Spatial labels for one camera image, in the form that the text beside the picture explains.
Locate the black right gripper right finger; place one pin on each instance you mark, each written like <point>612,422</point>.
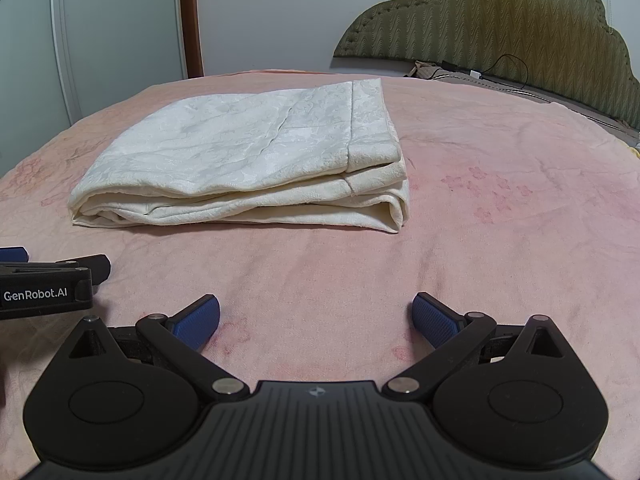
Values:
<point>502,393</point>

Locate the frosted glass wardrobe door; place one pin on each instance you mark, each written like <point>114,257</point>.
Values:
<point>63,60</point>

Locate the brown wooden door frame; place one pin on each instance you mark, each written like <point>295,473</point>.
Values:
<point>191,38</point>

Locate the pink bed sheet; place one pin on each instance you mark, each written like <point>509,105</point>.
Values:
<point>516,208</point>

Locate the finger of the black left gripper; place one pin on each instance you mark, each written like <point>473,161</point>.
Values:
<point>99,265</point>
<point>13,255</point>

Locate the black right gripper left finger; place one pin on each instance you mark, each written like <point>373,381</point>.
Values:
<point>128,395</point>

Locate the white cream pants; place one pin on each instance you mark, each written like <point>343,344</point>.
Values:
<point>322,156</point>

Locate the olive green padded headboard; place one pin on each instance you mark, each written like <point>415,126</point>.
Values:
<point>562,46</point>

